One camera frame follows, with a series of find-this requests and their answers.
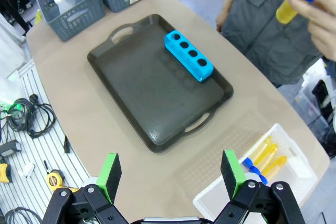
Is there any white ribbed floor panel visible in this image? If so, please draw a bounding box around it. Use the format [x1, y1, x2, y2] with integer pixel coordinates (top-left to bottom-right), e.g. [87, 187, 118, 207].
[0, 60, 90, 224]

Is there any black coiled cable bundle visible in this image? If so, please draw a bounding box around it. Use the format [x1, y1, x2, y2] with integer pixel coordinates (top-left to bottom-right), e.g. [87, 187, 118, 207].
[0, 94, 57, 140]

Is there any person's right hand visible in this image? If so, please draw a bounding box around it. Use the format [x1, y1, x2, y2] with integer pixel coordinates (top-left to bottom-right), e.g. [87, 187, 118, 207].
[215, 11, 229, 34]

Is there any clear plastic storage box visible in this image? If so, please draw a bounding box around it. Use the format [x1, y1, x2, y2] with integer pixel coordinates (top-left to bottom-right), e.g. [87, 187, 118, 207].
[293, 77, 329, 133]

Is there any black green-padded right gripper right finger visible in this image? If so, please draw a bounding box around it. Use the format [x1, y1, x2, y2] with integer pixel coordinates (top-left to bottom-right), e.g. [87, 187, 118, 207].
[209, 150, 307, 224]

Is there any yellow tape measure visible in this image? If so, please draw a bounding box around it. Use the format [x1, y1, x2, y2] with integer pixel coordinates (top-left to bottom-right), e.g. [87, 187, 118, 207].
[46, 169, 66, 192]

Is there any white plastic bag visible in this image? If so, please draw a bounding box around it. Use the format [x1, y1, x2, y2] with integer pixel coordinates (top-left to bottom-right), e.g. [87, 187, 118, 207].
[0, 76, 22, 105]

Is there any black crate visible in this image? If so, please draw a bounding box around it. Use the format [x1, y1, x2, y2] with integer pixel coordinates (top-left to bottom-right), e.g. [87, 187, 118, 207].
[311, 79, 336, 154]

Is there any white block inside basket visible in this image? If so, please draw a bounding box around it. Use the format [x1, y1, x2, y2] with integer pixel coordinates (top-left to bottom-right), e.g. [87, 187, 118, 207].
[287, 155, 313, 178]

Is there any yellow-green tag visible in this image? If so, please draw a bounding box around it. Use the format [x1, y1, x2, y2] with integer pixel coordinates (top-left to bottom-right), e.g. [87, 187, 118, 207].
[34, 8, 44, 27]

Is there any yellow tube with blue cap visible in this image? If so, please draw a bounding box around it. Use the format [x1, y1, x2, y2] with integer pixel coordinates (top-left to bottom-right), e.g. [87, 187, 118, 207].
[275, 0, 315, 25]
[241, 135, 274, 168]
[258, 155, 288, 185]
[249, 144, 279, 175]

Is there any white perforated plastic basket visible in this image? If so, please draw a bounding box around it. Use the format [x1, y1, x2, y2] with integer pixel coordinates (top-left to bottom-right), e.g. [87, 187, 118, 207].
[193, 123, 318, 222]

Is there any grey power adapter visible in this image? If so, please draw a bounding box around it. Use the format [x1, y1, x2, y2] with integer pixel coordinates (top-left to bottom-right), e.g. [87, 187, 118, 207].
[0, 140, 22, 158]

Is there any blue four-hole tube rack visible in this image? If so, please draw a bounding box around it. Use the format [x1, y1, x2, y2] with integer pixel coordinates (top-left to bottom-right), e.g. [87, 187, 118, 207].
[164, 30, 214, 83]

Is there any grey looped cable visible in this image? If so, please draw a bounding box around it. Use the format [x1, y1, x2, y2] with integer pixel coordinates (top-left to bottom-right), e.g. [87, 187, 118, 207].
[4, 207, 43, 224]

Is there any person's left hand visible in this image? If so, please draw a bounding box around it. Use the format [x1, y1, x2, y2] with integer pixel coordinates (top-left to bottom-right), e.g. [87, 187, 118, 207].
[286, 0, 336, 61]

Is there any dark brown plastic tray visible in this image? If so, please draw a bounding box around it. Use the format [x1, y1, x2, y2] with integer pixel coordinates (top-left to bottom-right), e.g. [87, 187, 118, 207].
[87, 13, 234, 153]

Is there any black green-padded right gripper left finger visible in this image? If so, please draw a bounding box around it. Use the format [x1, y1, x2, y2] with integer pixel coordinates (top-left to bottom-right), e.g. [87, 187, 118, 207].
[41, 153, 129, 224]

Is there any small white plastic block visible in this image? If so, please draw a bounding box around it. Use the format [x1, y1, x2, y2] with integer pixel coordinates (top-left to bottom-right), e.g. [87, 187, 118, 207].
[18, 163, 36, 178]

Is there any grey basket with oval handle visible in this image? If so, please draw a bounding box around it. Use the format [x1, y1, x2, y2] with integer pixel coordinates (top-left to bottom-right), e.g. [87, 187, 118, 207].
[34, 0, 107, 42]

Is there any yellow and black tool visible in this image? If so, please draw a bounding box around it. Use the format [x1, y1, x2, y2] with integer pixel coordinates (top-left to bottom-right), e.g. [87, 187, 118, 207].
[0, 163, 13, 184]

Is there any person's grey jacket torso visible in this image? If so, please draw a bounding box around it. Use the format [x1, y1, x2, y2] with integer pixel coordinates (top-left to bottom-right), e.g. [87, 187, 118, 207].
[222, 0, 336, 88]

